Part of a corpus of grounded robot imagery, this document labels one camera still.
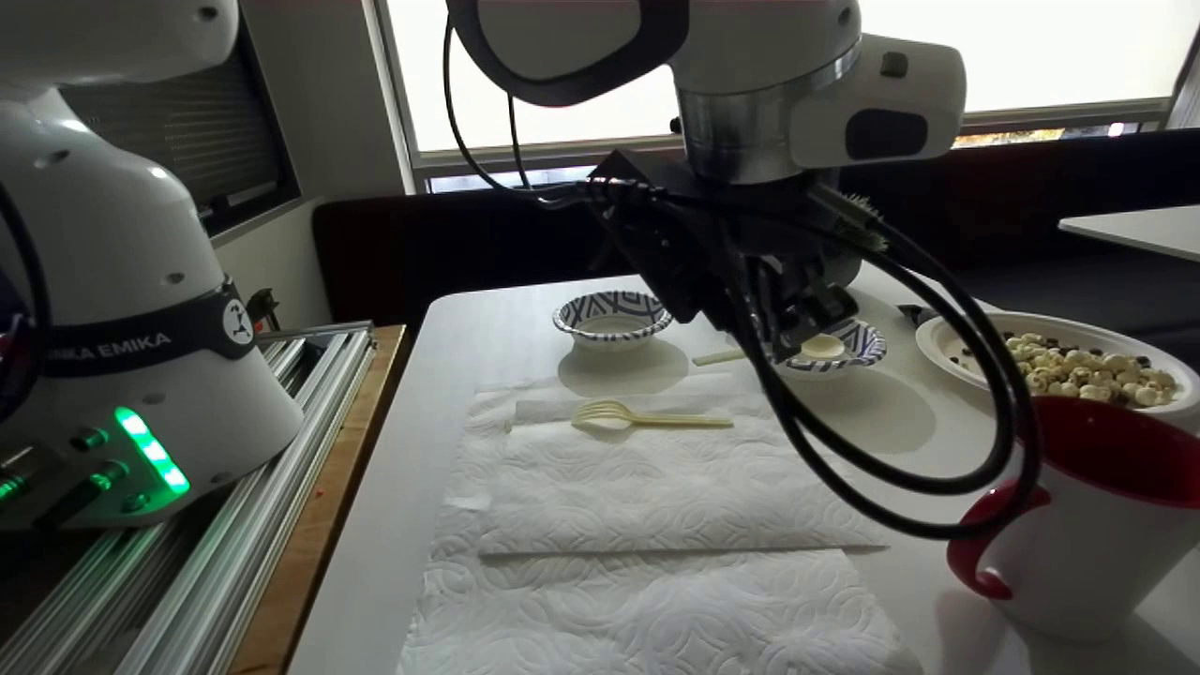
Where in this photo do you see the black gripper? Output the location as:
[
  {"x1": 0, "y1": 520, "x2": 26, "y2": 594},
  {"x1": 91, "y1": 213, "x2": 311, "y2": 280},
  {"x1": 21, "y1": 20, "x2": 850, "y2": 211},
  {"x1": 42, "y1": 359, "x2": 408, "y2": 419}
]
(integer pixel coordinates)
[{"x1": 595, "y1": 165, "x2": 878, "y2": 368}]

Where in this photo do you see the blue patterned paper bowl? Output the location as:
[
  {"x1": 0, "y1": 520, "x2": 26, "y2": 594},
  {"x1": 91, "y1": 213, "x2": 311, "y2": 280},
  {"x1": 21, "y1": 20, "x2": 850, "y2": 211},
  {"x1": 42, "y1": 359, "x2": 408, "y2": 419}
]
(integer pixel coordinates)
[
  {"x1": 546, "y1": 288, "x2": 678, "y2": 353},
  {"x1": 773, "y1": 311, "x2": 891, "y2": 380}
]

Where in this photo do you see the bowl of popcorn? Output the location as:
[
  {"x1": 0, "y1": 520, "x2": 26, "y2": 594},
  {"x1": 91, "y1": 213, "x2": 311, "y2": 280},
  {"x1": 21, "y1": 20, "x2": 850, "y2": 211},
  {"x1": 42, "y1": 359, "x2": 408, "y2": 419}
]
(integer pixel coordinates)
[{"x1": 910, "y1": 304, "x2": 1200, "y2": 419}]

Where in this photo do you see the folded white paper towel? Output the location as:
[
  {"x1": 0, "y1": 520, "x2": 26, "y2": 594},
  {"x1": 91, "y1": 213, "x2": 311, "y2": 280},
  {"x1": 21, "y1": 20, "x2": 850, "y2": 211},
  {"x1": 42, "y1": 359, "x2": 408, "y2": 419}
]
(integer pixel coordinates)
[{"x1": 473, "y1": 415, "x2": 891, "y2": 563}]

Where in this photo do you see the popcorn and chocolate mix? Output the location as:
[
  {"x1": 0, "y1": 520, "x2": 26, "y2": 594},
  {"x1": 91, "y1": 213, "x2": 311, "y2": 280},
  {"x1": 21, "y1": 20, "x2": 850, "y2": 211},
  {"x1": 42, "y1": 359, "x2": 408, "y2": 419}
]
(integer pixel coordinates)
[{"x1": 958, "y1": 328, "x2": 1183, "y2": 410}]

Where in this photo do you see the large white paper towel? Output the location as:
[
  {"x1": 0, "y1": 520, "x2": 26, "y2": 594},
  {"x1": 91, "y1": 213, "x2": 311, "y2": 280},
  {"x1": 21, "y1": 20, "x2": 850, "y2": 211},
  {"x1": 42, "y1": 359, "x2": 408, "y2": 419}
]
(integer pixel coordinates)
[{"x1": 392, "y1": 371, "x2": 931, "y2": 675}]

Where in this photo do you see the white side table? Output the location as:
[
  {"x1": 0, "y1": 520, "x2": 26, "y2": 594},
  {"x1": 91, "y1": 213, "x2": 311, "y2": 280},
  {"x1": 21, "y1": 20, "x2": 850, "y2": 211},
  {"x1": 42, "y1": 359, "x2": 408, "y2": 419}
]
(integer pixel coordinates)
[{"x1": 1056, "y1": 204, "x2": 1200, "y2": 266}]

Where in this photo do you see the black sofa bench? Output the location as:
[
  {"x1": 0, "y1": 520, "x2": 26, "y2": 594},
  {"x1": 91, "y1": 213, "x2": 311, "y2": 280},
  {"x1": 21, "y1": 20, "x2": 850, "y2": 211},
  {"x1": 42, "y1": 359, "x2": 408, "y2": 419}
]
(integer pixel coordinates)
[{"x1": 311, "y1": 124, "x2": 1200, "y2": 391}]

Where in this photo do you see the wooden base board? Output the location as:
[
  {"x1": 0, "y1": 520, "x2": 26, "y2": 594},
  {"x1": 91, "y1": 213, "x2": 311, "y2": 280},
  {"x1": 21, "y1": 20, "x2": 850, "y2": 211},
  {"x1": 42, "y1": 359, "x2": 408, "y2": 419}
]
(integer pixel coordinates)
[{"x1": 227, "y1": 323, "x2": 411, "y2": 675}]

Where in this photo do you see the orange black clamp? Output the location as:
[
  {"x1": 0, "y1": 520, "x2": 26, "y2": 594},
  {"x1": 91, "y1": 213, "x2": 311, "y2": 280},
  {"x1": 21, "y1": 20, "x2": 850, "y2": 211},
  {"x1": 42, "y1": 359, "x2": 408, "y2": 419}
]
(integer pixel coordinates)
[{"x1": 242, "y1": 284, "x2": 283, "y2": 345}]

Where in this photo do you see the dark window blind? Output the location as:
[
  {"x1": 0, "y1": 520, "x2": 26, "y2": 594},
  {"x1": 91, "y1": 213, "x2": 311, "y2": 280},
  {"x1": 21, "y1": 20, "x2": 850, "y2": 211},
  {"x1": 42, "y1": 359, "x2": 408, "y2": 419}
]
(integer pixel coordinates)
[{"x1": 80, "y1": 0, "x2": 303, "y2": 239}]

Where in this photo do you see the black wrist cable bundle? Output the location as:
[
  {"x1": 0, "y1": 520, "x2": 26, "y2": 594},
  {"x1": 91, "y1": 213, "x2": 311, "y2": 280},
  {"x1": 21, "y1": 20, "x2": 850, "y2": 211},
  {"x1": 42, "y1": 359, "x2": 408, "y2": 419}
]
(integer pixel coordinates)
[{"x1": 442, "y1": 23, "x2": 1051, "y2": 549}]

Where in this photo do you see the white mug red handle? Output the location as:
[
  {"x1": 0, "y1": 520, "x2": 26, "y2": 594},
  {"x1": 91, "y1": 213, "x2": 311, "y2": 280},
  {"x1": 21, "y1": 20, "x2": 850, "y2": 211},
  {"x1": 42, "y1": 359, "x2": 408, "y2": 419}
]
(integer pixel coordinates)
[{"x1": 946, "y1": 395, "x2": 1200, "y2": 649}]

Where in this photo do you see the aluminium rail frame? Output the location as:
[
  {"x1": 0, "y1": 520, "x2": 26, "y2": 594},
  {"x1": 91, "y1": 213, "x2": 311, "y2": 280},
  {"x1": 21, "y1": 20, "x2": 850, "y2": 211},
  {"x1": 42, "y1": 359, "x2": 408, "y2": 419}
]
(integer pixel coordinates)
[{"x1": 0, "y1": 328, "x2": 378, "y2": 675}]

